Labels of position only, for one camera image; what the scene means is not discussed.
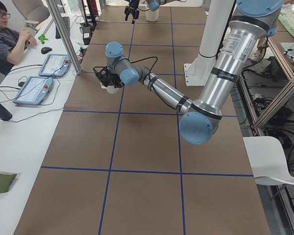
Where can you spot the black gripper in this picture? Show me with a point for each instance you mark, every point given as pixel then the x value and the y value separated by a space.
pixel 111 81
pixel 132 6

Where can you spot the white mug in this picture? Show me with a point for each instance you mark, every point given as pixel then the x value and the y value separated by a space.
pixel 110 89

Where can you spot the cream plastic basket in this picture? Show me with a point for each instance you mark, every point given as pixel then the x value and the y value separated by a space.
pixel 152 16

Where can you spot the far teach pendant tablet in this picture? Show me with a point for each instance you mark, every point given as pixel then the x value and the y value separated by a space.
pixel 55 65

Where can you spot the teach pendant tablet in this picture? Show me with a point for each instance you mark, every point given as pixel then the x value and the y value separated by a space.
pixel 34 90
pixel 55 65

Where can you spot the black keyboard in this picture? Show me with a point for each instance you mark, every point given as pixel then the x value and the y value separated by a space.
pixel 66 23

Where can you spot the black computer mouse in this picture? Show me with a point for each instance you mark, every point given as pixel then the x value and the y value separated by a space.
pixel 46 50

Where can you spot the near teach pendant tablet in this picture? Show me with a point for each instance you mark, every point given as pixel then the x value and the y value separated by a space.
pixel 34 90

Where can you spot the green plastic toy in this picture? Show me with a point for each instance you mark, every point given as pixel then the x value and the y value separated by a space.
pixel 42 38

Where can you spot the grey office chair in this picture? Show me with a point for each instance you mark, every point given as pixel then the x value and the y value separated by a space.
pixel 34 12

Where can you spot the seated person grey shirt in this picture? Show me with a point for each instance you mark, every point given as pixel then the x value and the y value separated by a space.
pixel 12 43

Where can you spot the black water bottle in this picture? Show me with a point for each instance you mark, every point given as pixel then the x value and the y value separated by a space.
pixel 4 113

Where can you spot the green cloth pouch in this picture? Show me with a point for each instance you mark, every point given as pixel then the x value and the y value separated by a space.
pixel 6 181

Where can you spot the white chair seat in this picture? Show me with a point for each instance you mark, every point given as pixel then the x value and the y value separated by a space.
pixel 268 161

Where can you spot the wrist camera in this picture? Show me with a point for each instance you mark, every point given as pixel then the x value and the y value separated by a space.
pixel 102 74

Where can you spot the aluminium frame post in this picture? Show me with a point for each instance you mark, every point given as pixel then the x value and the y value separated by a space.
pixel 54 11

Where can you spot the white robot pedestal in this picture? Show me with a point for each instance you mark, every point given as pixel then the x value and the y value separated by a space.
pixel 219 13

